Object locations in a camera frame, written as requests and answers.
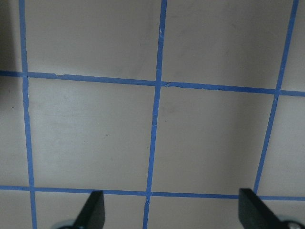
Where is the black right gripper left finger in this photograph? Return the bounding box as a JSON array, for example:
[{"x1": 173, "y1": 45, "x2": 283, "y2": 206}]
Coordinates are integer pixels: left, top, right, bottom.
[{"x1": 72, "y1": 191, "x2": 105, "y2": 229}]

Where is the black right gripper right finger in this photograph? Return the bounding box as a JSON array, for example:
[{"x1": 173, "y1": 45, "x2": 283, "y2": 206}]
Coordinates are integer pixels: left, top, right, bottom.
[{"x1": 238, "y1": 188, "x2": 285, "y2": 229}]

